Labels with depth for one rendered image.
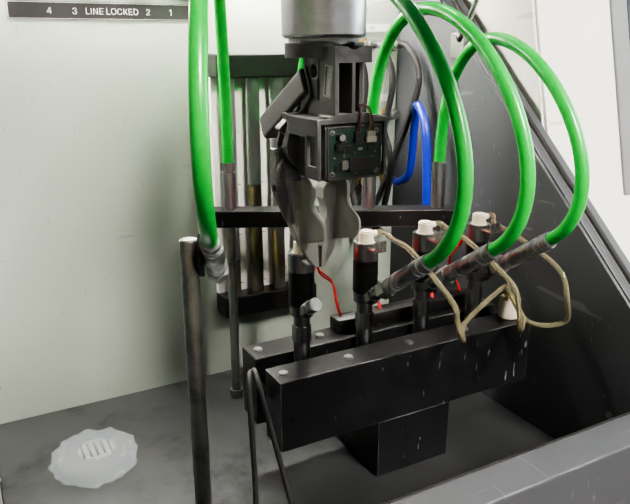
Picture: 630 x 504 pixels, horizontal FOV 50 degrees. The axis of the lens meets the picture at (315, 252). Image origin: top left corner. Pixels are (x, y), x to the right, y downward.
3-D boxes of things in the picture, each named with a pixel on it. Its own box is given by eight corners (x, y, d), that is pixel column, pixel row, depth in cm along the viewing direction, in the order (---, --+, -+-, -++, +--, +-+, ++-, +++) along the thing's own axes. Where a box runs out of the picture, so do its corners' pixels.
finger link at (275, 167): (277, 225, 64) (275, 131, 62) (270, 221, 65) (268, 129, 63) (321, 219, 66) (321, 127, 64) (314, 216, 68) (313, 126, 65)
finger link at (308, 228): (313, 284, 62) (312, 185, 60) (285, 267, 67) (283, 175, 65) (342, 279, 64) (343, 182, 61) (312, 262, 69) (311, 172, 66)
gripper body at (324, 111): (314, 190, 58) (313, 42, 55) (272, 174, 65) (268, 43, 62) (389, 181, 62) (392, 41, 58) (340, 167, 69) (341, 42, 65)
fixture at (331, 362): (282, 510, 72) (280, 381, 68) (245, 461, 81) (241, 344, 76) (520, 427, 88) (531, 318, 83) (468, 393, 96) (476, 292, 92)
